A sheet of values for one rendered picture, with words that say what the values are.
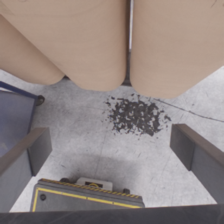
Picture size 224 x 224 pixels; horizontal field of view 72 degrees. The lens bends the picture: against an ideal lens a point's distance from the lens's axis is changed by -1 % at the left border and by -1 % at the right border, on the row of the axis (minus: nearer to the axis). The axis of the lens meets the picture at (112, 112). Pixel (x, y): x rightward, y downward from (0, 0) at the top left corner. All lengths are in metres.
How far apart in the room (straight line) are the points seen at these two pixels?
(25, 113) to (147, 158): 1.04
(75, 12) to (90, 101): 0.98
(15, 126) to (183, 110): 1.35
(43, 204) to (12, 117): 0.71
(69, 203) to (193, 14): 1.07
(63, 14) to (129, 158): 1.09
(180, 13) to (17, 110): 1.31
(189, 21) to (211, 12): 0.04
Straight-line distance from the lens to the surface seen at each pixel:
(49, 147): 0.17
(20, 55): 0.92
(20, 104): 1.46
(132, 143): 1.30
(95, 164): 1.34
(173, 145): 0.17
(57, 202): 1.15
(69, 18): 0.47
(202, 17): 0.43
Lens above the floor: 1.29
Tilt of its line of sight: 81 degrees down
